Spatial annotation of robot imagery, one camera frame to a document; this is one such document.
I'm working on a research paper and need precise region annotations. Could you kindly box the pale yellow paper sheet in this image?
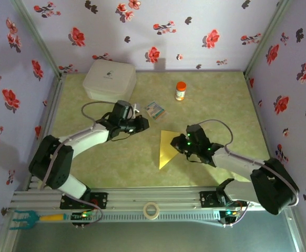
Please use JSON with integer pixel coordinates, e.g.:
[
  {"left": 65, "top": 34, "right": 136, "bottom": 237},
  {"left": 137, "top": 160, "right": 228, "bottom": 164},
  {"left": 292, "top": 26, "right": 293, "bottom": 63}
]
[{"left": 158, "top": 130, "right": 182, "bottom": 171}]

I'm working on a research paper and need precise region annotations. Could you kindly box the white square storage box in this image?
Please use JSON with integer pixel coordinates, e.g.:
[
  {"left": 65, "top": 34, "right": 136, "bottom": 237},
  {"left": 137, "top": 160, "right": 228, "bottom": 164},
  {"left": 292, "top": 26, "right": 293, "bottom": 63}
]
[{"left": 82, "top": 59, "right": 137, "bottom": 105}]

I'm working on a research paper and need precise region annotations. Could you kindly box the printed teal sachet packet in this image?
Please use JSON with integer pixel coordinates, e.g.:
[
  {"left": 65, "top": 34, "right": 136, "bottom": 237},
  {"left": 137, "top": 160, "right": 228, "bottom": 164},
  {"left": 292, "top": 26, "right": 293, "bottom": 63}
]
[{"left": 144, "top": 101, "right": 167, "bottom": 122}]

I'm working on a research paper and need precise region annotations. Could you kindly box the orange-lid bottle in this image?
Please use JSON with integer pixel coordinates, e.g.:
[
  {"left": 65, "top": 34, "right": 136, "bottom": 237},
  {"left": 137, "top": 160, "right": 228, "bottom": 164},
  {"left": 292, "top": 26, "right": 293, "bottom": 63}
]
[{"left": 174, "top": 81, "right": 187, "bottom": 102}]

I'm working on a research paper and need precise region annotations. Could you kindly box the small black circuit board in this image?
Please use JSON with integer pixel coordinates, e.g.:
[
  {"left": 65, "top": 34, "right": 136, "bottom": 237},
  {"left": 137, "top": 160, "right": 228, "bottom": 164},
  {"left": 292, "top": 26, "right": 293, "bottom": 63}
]
[
  {"left": 219, "top": 208, "right": 242, "bottom": 228},
  {"left": 70, "top": 211, "right": 95, "bottom": 229}
]

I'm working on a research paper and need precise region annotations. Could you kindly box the white tape roll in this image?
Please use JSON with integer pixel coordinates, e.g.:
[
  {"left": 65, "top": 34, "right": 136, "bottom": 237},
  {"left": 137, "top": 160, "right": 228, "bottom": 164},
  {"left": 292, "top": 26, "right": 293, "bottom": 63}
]
[{"left": 142, "top": 202, "right": 161, "bottom": 221}]

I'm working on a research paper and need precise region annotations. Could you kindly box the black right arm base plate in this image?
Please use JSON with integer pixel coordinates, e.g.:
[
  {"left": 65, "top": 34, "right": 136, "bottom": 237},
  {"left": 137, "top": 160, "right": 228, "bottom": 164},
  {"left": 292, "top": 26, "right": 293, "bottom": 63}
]
[{"left": 199, "top": 191, "right": 248, "bottom": 208}]

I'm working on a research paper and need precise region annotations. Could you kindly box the wide aluminium extrusion rail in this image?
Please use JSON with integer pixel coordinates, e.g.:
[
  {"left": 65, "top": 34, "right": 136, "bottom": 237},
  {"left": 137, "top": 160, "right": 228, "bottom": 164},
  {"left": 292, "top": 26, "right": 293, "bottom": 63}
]
[{"left": 9, "top": 186, "right": 295, "bottom": 211}]

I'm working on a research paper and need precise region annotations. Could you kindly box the slotted grey cable duct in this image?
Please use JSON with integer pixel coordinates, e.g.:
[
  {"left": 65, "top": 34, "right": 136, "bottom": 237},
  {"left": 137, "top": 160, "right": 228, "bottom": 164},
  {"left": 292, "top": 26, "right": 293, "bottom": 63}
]
[{"left": 100, "top": 211, "right": 221, "bottom": 223}]

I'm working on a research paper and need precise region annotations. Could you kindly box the aluminium extrusion side rail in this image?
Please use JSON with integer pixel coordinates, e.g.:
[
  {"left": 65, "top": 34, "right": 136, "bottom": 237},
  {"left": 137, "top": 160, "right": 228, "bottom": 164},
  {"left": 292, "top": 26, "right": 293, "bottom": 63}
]
[{"left": 25, "top": 72, "right": 67, "bottom": 190}]

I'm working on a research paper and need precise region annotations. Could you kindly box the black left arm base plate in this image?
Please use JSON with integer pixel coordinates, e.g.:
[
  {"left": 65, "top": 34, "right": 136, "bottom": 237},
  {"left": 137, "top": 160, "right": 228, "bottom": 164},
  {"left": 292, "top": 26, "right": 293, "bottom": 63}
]
[{"left": 60, "top": 192, "right": 108, "bottom": 210}]

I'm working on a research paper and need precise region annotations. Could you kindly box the teal garden fork yellow handle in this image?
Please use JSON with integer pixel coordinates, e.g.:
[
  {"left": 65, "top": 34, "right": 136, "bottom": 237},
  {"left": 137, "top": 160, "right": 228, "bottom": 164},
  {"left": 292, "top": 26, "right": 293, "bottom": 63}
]
[{"left": 9, "top": 209, "right": 70, "bottom": 232}]

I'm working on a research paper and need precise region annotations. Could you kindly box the grey-green corner post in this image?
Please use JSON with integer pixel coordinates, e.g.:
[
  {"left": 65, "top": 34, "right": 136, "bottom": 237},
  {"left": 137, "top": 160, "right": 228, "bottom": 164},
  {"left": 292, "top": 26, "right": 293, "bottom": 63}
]
[
  {"left": 243, "top": 0, "right": 288, "bottom": 76},
  {"left": 11, "top": 0, "right": 64, "bottom": 77}
]

